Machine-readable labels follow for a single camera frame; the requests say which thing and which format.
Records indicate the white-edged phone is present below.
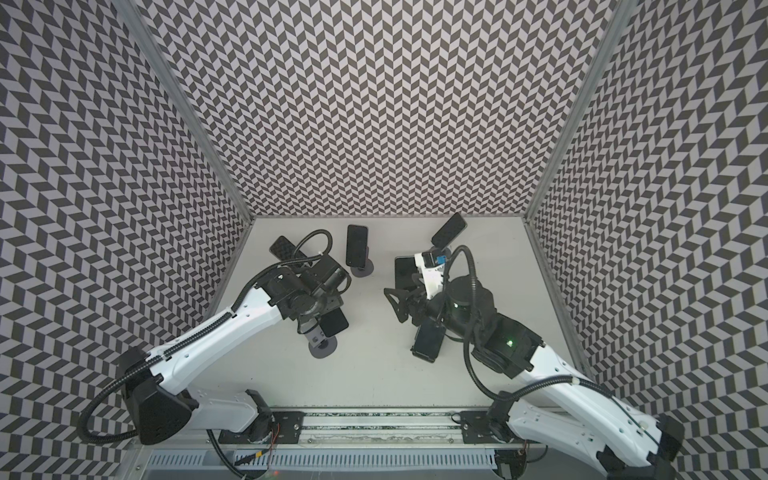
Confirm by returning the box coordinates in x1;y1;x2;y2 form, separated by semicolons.
319;308;349;338

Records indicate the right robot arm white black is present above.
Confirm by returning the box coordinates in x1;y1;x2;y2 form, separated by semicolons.
383;245;685;479

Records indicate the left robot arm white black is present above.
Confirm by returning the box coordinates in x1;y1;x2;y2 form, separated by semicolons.
76;249;352;445

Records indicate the phone centre on black stand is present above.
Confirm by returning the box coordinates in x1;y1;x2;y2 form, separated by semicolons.
394;256;419;291

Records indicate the black folding stand front right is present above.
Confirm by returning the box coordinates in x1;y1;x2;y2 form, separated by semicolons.
411;336;440;363

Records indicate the round grey stand back centre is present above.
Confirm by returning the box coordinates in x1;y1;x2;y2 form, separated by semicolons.
350;258;374;278

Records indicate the round grey stand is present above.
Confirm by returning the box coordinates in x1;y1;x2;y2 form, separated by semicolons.
305;330;338;359
429;246;452;261
350;258;374;278

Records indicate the phone back left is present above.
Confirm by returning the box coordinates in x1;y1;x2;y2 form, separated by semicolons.
269;235;307;267

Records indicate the phone back centre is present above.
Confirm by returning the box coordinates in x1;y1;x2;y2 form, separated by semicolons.
346;225;368;269

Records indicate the round grey stand back right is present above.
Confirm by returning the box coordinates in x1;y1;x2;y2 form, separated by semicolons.
429;246;452;261

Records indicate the round grey stand front left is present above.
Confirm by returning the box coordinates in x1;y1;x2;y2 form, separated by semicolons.
305;330;338;359

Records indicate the phone back right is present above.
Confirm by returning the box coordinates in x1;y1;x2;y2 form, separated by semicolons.
430;213;467;250

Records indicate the white ventilation grille strip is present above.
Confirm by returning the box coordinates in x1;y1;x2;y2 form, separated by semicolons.
147;449;497;472

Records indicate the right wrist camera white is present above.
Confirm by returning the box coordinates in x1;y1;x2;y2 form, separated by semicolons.
414;251;448;300

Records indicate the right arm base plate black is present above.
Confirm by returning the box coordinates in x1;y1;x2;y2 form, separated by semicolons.
458;410;523;445

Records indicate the aluminium mounting rail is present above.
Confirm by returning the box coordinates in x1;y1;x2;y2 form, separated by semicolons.
131;407;541;451

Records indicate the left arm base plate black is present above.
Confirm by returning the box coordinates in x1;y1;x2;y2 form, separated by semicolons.
218;410;305;446

